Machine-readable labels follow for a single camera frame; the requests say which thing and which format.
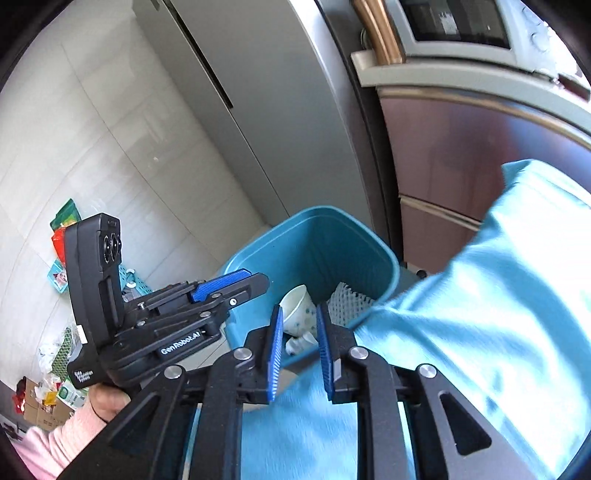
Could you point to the white microwave oven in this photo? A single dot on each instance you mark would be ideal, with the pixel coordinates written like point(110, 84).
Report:
point(507, 33)

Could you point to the white foam fruit net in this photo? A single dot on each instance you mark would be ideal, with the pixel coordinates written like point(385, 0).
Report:
point(348, 307)

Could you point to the blue plastic trash bin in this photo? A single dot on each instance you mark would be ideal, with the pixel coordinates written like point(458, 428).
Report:
point(319, 248)

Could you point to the white tissue paper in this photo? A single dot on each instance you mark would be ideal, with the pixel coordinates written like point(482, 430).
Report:
point(297, 345)

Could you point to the blue floral tablecloth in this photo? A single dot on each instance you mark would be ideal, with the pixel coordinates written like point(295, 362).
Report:
point(508, 320)

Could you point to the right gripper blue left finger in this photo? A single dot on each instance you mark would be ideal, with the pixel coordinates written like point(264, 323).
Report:
point(273, 350)

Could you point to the dark kitchen base cabinet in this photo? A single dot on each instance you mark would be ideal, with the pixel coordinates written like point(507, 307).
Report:
point(452, 125)

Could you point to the person's left hand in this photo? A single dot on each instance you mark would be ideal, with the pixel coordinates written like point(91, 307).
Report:
point(107, 401)

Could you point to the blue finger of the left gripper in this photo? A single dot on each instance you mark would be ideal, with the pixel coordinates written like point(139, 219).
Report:
point(203, 290)

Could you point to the pink left sleeve forearm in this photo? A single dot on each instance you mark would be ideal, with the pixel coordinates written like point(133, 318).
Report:
point(47, 454)

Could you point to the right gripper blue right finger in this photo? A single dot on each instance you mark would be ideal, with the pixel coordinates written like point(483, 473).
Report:
point(324, 347)

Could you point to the dotted paper cup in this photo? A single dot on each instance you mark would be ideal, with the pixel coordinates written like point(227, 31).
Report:
point(299, 315)

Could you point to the cardboard box on floor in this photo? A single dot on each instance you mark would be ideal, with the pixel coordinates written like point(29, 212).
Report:
point(44, 408)

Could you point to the silver refrigerator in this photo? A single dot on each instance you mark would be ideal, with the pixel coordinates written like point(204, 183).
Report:
point(272, 83)

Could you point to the teal plastic basket on floor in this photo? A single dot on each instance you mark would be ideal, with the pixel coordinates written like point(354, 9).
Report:
point(132, 286)

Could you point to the green snack bag on floor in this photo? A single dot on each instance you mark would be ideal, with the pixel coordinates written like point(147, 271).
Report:
point(66, 216)

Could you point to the copper thermos bottle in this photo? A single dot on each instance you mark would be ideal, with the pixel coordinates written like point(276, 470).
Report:
point(381, 30)

